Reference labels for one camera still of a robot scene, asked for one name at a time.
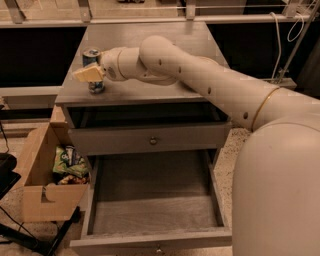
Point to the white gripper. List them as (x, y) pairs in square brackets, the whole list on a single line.
[(109, 66)]

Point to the redbull can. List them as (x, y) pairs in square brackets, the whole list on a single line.
[(92, 55)]

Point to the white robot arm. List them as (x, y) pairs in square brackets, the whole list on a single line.
[(276, 182)]

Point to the grey drawer cabinet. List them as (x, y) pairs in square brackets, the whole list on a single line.
[(134, 103)]

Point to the closed grey top drawer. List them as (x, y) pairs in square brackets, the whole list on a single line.
[(143, 139)]

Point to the open grey middle drawer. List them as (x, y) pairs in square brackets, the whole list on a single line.
[(153, 203)]

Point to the green snack bag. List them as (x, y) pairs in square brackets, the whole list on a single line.
[(68, 161)]

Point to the dark snack bag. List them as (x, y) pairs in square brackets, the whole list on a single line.
[(72, 179)]

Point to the cardboard box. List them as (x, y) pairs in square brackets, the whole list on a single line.
[(42, 200)]

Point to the metal pole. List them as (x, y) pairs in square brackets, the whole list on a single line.
[(303, 15)]

